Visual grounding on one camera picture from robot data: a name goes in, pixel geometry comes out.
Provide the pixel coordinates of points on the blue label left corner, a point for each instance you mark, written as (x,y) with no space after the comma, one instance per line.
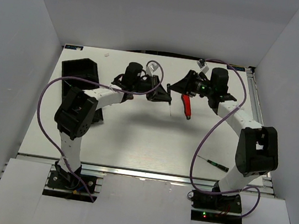
(73,47)

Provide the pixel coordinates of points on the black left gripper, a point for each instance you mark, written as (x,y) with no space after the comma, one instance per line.
(158,94)

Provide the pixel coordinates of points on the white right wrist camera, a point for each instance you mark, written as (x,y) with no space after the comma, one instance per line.
(204,68)

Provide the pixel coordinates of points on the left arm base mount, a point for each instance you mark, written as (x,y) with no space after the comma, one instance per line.
(58,187)

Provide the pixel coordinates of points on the green black screwdriver front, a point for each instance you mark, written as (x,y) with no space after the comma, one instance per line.
(216,165)

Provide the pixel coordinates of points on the blue label right corner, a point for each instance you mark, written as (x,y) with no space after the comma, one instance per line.
(241,69)

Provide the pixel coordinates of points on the blue label corner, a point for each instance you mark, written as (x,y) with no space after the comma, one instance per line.
(241,69)
(73,47)

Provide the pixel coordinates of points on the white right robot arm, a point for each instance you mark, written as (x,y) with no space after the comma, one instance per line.
(256,152)

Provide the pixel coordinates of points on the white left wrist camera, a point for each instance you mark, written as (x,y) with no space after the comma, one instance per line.
(151,67)

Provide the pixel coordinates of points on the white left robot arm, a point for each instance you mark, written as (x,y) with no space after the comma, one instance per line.
(73,126)

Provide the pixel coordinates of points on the black compartment tool bin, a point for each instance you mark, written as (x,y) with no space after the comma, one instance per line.
(83,68)

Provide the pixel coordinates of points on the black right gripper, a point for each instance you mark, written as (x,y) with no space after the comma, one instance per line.
(186,85)

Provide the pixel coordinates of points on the red knife right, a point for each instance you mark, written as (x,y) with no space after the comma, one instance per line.
(187,106)

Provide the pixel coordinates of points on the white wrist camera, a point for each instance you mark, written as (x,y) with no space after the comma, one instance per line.
(204,68)
(151,67)

